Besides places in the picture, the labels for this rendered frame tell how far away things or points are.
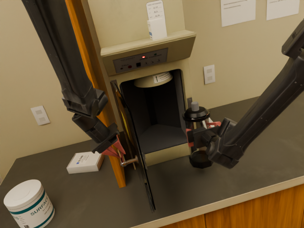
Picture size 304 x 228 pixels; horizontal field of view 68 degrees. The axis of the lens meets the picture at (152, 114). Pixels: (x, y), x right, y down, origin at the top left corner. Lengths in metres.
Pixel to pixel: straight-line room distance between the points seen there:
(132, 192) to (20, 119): 0.82
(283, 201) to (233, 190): 0.26
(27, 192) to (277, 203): 0.99
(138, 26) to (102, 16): 0.13
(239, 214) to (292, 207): 0.26
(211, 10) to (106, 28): 0.73
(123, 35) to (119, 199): 0.64
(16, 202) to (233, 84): 1.31
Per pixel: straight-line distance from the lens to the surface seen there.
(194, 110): 0.87
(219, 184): 0.96
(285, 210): 1.19
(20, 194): 1.00
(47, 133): 1.50
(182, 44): 0.80
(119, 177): 0.99
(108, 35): 0.85
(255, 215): 1.11
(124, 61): 0.79
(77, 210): 1.02
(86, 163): 1.18
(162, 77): 0.94
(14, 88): 1.43
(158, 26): 0.79
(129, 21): 0.85
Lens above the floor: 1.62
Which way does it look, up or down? 26 degrees down
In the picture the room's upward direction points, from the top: 12 degrees counter-clockwise
